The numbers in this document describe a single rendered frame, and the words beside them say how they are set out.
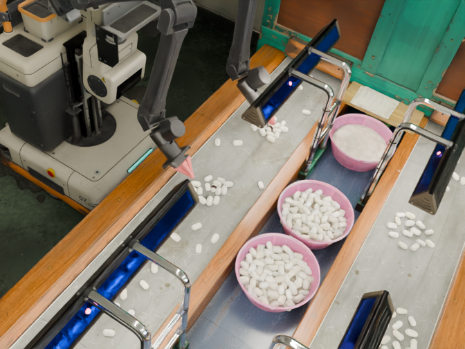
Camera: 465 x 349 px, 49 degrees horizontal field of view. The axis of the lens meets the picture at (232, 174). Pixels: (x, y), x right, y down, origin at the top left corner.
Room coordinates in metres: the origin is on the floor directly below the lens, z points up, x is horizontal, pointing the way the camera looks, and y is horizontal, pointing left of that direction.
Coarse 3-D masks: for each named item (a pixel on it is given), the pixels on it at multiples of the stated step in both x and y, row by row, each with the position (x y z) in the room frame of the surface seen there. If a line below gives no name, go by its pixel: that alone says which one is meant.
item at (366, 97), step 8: (360, 88) 1.78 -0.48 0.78; (368, 88) 1.79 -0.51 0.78; (360, 96) 1.73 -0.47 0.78; (368, 96) 1.74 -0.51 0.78; (376, 96) 1.75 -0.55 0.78; (384, 96) 1.76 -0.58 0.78; (360, 104) 1.68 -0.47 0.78; (368, 104) 1.69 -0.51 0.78; (376, 104) 1.70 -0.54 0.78; (384, 104) 1.71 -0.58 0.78; (392, 104) 1.72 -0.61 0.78; (376, 112) 1.64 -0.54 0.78; (384, 112) 1.65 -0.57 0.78
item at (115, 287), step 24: (192, 192) 0.83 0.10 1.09; (168, 216) 0.74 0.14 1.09; (144, 240) 0.65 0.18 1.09; (120, 264) 0.58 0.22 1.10; (144, 264) 0.61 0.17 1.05; (96, 288) 0.51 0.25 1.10; (120, 288) 0.54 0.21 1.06; (72, 312) 0.44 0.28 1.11; (96, 312) 0.47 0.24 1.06; (48, 336) 0.38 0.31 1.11; (72, 336) 0.41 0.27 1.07
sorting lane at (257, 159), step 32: (288, 64) 1.91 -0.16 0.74; (320, 96) 1.73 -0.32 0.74; (224, 128) 1.44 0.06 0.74; (288, 128) 1.50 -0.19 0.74; (192, 160) 1.25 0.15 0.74; (224, 160) 1.27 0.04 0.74; (256, 160) 1.30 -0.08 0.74; (160, 192) 1.08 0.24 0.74; (256, 192) 1.15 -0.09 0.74; (128, 224) 0.92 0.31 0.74; (192, 224) 0.97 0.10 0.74; (224, 224) 0.99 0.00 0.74; (192, 256) 0.85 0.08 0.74; (128, 288) 0.70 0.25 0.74; (160, 288) 0.72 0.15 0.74; (160, 320) 0.62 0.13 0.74
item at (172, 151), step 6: (168, 144) 1.13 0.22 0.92; (174, 144) 1.15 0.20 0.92; (162, 150) 1.13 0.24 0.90; (168, 150) 1.12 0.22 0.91; (174, 150) 1.13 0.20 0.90; (180, 150) 1.14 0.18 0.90; (186, 150) 1.15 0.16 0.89; (168, 156) 1.12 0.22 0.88; (174, 156) 1.12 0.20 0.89; (168, 162) 1.10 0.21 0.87
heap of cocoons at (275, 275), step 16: (256, 256) 0.89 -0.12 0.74; (272, 256) 0.90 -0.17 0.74; (288, 256) 0.91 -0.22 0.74; (240, 272) 0.82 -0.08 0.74; (256, 272) 0.84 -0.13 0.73; (272, 272) 0.85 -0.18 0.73; (288, 272) 0.86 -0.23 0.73; (304, 272) 0.86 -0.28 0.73; (256, 288) 0.77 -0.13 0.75; (272, 288) 0.79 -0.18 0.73; (288, 288) 0.80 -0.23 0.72; (304, 288) 0.80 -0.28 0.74; (272, 304) 0.73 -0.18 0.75; (288, 304) 0.74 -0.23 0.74
